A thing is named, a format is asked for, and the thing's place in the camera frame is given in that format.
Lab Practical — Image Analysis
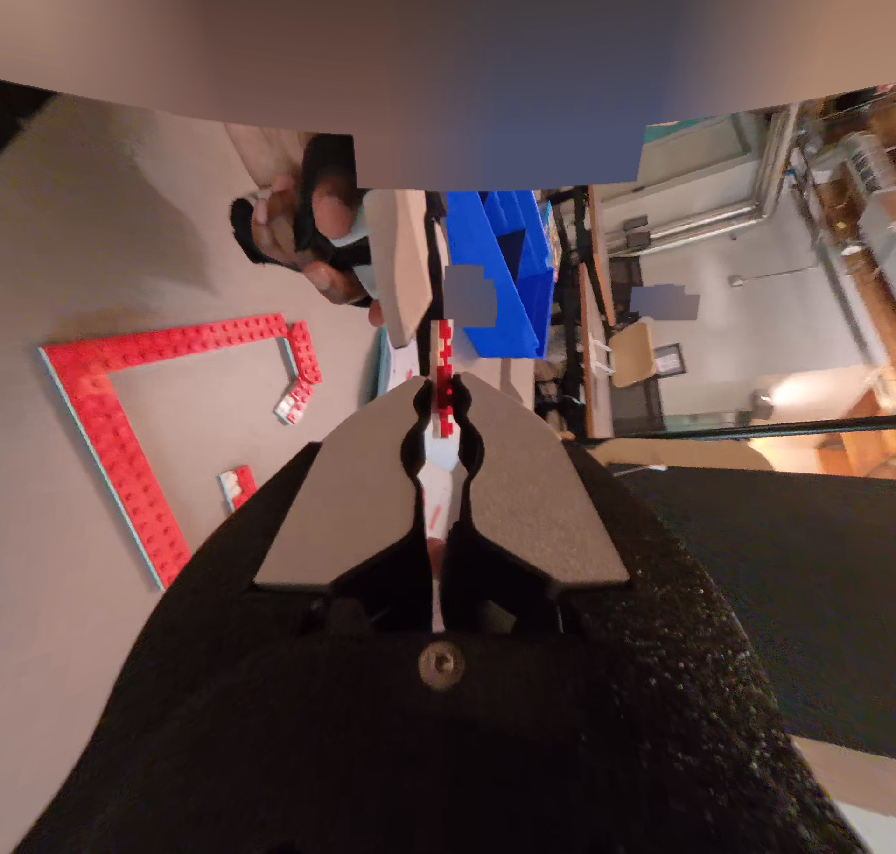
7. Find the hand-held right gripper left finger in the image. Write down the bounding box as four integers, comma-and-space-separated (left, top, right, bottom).
253, 375, 431, 593

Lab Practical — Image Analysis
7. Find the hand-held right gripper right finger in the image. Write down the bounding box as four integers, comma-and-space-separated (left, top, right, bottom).
448, 371, 631, 593

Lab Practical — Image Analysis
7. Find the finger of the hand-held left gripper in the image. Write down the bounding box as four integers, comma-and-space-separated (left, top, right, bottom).
364, 189, 434, 349

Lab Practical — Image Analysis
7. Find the red and white brick strip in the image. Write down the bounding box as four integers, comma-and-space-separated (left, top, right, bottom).
430, 319, 456, 439

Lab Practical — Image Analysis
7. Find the grey desk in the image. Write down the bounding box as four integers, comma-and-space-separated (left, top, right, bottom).
0, 94, 540, 854

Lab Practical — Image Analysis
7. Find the person's left hand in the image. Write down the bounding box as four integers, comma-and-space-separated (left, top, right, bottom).
252, 173, 386, 327

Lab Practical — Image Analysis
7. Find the small red white brick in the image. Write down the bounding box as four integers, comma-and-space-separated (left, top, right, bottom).
273, 376, 316, 426
217, 465, 259, 514

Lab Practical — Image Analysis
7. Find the blue plastic bin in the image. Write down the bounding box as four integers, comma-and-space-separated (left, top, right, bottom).
444, 190, 558, 360

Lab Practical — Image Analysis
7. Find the short red brick strip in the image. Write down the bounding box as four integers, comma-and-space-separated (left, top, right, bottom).
286, 320, 323, 386

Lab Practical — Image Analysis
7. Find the beige chair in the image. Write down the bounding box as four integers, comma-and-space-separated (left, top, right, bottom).
606, 319, 659, 388

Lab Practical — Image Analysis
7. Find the black panel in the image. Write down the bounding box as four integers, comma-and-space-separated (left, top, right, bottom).
608, 462, 896, 758

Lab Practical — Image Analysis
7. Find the metal pipe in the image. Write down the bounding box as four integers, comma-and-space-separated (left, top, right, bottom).
608, 115, 802, 247

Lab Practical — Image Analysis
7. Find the red brick frame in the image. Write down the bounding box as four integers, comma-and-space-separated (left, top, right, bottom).
38, 313, 292, 592

